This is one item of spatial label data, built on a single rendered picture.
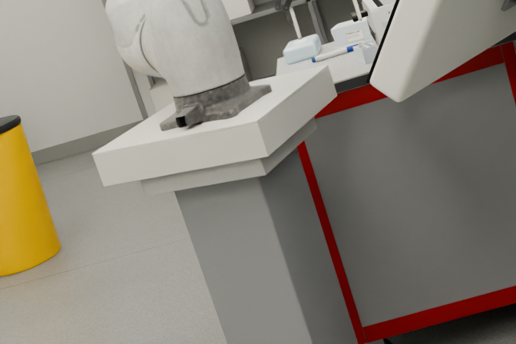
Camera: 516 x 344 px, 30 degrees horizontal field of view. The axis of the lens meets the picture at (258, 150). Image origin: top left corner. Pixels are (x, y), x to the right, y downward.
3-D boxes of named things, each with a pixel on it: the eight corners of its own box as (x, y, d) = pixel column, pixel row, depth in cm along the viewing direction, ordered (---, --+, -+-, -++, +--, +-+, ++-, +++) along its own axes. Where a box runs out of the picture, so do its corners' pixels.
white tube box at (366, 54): (365, 64, 234) (362, 49, 233) (356, 61, 242) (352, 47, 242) (412, 48, 236) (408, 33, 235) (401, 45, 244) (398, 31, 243)
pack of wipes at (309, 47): (319, 56, 268) (314, 41, 267) (286, 65, 270) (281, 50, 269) (322, 47, 282) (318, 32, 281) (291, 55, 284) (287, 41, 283)
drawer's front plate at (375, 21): (384, 61, 200) (369, 9, 197) (372, 41, 228) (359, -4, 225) (392, 58, 200) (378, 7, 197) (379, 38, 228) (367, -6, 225)
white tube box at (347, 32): (335, 47, 274) (330, 29, 273) (342, 40, 282) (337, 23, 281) (378, 36, 270) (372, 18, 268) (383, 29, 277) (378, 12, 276)
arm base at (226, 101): (147, 138, 190) (138, 112, 189) (203, 104, 209) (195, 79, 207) (223, 124, 181) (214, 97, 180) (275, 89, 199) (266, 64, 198)
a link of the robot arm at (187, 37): (188, 99, 185) (151, -11, 180) (156, 96, 201) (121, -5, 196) (259, 71, 191) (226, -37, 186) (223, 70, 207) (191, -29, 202)
